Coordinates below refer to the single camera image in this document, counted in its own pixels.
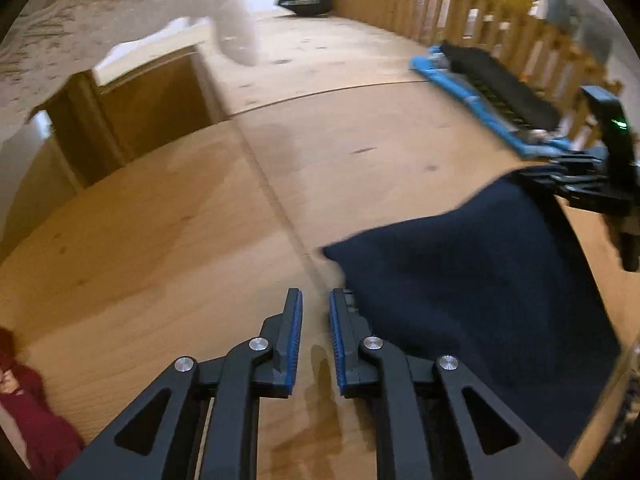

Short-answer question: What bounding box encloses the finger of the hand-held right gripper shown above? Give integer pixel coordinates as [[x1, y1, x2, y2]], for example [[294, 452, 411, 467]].
[[545, 151, 608, 171], [517, 167, 632, 216]]

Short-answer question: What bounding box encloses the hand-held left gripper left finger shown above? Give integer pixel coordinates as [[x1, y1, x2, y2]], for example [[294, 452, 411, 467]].
[[59, 287, 304, 480]]

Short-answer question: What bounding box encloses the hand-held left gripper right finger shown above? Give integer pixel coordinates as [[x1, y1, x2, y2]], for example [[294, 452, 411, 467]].
[[329, 287, 581, 480]]

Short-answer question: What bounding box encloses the navy blue t-shirt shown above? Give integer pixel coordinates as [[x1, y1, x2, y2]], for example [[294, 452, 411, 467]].
[[322, 172, 622, 458]]

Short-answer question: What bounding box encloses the black folded garment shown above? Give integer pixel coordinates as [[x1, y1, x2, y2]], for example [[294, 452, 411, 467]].
[[440, 41, 562, 132]]

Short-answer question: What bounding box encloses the grey plant pot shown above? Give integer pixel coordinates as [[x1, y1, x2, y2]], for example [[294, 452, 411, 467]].
[[544, 0, 583, 31]]

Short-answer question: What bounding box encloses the light blue folded garment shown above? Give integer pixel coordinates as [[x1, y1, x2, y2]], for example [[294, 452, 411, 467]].
[[410, 44, 572, 161]]

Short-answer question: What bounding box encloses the wooden slat railing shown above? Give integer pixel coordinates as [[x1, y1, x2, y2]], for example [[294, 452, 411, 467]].
[[322, 0, 628, 153]]

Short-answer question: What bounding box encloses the maroon shirt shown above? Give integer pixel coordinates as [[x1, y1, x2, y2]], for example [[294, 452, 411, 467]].
[[0, 327, 85, 480]]

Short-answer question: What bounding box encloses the wooden chair leg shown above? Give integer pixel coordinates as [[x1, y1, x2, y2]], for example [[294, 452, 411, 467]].
[[31, 45, 227, 188]]

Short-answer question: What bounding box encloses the white lace curtain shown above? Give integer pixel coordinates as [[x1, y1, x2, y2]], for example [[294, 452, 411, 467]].
[[207, 0, 262, 67], [0, 0, 216, 146]]

